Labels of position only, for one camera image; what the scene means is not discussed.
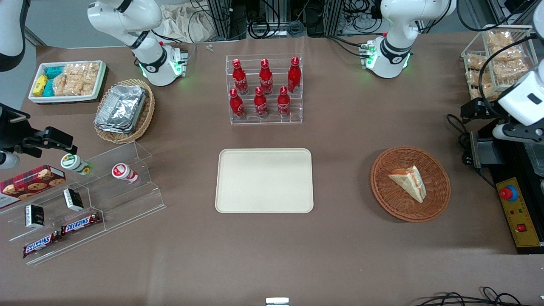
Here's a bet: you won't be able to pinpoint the clear acrylic stepped shelf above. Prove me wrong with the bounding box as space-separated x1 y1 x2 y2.
0 141 167 266

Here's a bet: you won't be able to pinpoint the Snickers chocolate bar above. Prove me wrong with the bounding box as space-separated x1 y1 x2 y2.
23 231 61 259
60 211 102 236

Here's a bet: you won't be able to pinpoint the beige crumpled cloth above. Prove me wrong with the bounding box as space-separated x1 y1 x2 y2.
159 4 222 43

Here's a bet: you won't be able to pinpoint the red lid yogurt cup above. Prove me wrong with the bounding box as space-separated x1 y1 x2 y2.
111 163 140 184

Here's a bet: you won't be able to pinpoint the brown round wicker basket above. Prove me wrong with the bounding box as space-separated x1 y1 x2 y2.
370 146 451 223

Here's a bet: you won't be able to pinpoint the black coiled cable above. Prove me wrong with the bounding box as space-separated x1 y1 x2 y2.
446 114 496 188

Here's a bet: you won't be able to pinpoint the black cable bundle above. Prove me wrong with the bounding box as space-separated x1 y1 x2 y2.
246 0 307 40

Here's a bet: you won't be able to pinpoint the white rectangular bin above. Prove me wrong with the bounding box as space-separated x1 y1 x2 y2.
28 60 107 104

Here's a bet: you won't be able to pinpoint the clear acrylic bottle rack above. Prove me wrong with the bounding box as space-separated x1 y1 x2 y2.
225 54 303 125

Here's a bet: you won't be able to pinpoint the beige rectangular tray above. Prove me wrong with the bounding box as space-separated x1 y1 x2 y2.
215 148 314 214

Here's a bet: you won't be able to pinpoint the aluminium frame post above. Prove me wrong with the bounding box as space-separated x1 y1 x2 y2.
206 0 248 41
324 0 346 35

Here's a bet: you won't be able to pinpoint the wrapped triangular sandwich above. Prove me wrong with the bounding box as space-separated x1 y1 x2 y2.
388 166 427 203

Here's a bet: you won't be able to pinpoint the clear fried snack bag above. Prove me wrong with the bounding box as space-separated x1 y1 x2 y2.
465 54 487 71
489 46 526 65
465 70 486 86
493 60 530 82
487 31 516 48
470 83 500 101

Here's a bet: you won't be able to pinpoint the clear rice cracker bag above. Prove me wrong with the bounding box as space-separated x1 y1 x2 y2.
53 64 81 96
79 62 100 96

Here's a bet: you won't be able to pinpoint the aluminium foil container stack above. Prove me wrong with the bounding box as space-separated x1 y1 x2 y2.
94 85 147 135

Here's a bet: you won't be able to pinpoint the green lid yogurt cup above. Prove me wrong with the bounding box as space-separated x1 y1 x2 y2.
60 153 94 176

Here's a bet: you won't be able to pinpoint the black floor cables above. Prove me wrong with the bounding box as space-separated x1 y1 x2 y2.
419 287 544 306

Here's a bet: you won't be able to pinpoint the grey metal box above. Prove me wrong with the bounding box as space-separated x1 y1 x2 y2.
470 127 509 170

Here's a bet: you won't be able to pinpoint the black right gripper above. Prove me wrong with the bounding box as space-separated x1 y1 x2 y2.
0 104 78 157

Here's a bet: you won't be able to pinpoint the red plaid cookie box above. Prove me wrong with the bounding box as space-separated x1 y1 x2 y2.
0 165 66 209

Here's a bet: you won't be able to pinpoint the yellow snack packet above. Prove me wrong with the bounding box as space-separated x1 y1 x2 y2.
32 74 49 97

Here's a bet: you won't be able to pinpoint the light oval wicker basket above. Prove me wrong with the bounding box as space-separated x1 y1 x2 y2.
93 79 156 145

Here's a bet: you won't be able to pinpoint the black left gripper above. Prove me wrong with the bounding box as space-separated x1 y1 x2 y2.
461 99 504 125

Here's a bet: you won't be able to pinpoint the small black white box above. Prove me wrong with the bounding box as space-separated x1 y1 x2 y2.
24 204 45 229
63 188 85 212

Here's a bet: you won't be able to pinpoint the red cola bottle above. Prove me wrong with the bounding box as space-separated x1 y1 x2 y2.
287 57 302 94
254 87 269 119
229 88 246 119
232 59 249 95
259 59 273 95
277 86 291 118

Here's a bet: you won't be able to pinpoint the black equipment base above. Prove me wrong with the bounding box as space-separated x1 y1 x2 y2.
470 119 544 255

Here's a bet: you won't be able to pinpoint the white wire rack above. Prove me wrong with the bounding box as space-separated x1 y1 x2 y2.
461 25 537 101

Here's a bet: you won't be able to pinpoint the yellow emergency stop control box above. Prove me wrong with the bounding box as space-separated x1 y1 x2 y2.
496 177 541 248

